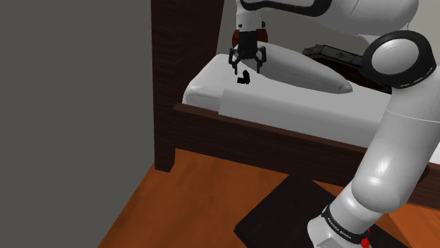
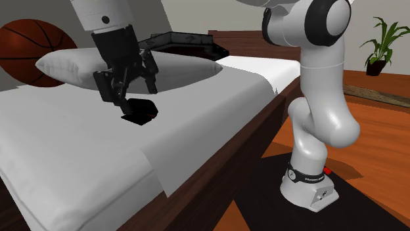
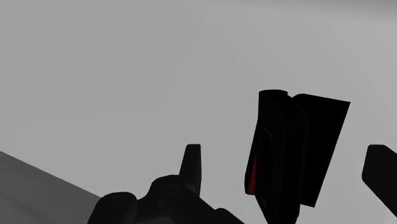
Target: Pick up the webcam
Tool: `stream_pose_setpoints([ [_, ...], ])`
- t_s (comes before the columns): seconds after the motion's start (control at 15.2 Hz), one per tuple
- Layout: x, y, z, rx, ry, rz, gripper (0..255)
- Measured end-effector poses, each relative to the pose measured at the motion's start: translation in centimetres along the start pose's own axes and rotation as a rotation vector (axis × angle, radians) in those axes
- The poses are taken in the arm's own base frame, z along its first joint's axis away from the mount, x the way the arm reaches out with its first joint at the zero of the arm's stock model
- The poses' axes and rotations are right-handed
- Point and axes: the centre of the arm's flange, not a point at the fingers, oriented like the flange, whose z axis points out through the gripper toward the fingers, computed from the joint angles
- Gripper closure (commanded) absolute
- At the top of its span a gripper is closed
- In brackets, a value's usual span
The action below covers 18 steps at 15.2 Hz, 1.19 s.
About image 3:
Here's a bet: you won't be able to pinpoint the black box with red marks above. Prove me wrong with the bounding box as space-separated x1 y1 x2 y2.
244 89 351 224

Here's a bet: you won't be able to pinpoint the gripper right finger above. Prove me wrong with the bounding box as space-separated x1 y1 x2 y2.
361 144 397 218

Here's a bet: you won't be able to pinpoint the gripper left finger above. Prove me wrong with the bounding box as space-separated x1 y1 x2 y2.
87 143 219 224

